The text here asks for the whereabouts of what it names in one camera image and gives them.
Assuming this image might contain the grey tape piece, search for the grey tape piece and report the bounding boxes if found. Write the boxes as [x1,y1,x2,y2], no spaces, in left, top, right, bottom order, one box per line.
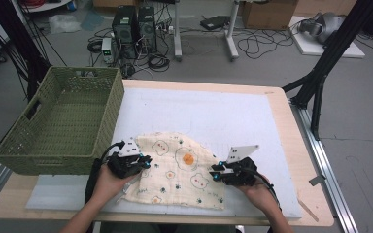
[308,174,327,187]

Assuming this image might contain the person's dark trousers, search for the person's dark trousers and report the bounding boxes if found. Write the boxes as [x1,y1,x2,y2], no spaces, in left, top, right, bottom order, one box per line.
[100,222,241,233]

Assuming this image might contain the small white power supply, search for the small white power supply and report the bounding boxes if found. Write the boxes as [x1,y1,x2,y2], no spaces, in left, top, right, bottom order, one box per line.
[101,37,115,65]

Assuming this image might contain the cream printed cloth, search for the cream printed cloth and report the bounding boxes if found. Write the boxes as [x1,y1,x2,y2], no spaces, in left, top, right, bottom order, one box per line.
[120,130,227,211]

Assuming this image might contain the black metal stand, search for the black metal stand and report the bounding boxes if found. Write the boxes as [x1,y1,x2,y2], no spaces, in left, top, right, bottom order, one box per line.
[281,0,373,142]
[0,0,52,101]

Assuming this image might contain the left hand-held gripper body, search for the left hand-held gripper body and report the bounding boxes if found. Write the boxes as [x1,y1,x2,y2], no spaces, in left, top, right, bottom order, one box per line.
[106,137,144,180]

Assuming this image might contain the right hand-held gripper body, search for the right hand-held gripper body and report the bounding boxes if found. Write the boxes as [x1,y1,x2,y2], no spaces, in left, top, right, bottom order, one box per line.
[222,144,260,187]

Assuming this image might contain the person's right hand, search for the person's right hand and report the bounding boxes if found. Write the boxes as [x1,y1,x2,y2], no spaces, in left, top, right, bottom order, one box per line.
[238,175,282,215]

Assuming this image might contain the grey helmet device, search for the grey helmet device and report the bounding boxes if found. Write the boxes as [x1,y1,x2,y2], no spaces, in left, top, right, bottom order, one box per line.
[299,12,346,46]

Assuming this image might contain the white desk leg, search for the white desk leg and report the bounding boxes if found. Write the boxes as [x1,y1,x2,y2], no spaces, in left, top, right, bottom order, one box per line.
[224,0,241,62]
[173,0,184,62]

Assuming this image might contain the thin wooden stick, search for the thin wooden stick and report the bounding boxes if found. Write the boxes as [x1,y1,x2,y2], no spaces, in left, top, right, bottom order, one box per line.
[296,197,320,223]

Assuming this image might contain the coiled black cable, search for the coiled black cable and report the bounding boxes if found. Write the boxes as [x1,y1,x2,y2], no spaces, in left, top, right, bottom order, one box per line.
[147,52,172,73]

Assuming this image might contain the white grid mat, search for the white grid mat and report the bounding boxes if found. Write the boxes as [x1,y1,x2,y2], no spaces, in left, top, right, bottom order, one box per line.
[25,86,304,219]

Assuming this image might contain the white floor board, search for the white floor board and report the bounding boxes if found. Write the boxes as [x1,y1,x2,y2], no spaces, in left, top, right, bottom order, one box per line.
[289,15,367,59]

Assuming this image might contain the slim black computer tower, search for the slim black computer tower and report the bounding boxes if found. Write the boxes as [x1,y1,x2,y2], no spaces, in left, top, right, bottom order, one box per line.
[137,5,158,54]

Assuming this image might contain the black flat device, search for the black flat device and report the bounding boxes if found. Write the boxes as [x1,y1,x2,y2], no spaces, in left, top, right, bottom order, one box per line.
[199,15,231,32]

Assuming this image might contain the person's left hand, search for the person's left hand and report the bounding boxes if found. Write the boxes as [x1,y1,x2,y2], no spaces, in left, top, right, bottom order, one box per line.
[88,164,141,207]

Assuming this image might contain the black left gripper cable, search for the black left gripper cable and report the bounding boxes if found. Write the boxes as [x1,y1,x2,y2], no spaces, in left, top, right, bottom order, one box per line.
[84,140,126,206]

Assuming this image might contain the large black computer tower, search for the large black computer tower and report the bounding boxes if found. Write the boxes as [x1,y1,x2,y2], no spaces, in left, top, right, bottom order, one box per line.
[111,5,140,60]

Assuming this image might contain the brown cardboard box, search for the brown cardboard box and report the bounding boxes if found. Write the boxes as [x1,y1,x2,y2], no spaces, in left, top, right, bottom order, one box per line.
[241,0,300,32]

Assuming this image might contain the clear plastic bag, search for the clear plastic bag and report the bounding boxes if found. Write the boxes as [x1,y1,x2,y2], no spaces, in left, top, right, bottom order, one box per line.
[48,13,83,35]

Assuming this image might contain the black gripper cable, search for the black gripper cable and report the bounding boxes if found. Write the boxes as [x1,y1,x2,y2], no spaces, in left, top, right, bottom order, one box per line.
[244,165,284,213]
[84,140,126,206]

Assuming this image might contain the green woven basket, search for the green woven basket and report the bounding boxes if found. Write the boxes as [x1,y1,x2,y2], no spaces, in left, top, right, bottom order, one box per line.
[0,66,125,177]

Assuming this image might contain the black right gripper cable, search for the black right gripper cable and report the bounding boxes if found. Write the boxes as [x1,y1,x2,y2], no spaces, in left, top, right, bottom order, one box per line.
[244,165,284,213]

